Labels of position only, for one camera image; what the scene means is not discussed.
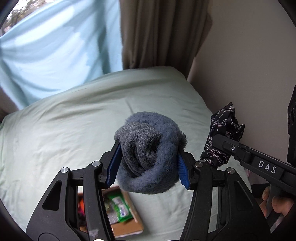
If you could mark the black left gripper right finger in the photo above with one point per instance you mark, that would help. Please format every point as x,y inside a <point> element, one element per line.
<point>186,170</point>

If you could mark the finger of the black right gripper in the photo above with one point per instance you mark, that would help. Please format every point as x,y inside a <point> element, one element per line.
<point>223,148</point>

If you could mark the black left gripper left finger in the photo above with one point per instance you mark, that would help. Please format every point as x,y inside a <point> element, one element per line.
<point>110,164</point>

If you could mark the grey blue fuzzy sock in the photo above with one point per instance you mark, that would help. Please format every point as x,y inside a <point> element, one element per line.
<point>150,144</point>

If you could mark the green white tissue pack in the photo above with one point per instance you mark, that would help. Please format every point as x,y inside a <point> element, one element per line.
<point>116,208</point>

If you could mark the orange fluffy pompom toy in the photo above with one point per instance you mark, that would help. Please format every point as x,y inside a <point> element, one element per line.
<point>81,210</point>

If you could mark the person right hand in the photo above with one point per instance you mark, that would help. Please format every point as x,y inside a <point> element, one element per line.
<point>280,204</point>

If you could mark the cardboard box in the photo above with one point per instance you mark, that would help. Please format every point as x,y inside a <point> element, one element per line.
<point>131,227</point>

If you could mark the light blue hanging sheet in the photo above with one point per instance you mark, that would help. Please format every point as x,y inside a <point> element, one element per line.
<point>60,46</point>

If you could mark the brown curtain right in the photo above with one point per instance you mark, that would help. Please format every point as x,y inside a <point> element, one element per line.
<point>163,33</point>

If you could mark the window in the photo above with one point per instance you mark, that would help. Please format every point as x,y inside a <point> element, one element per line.
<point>18,12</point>

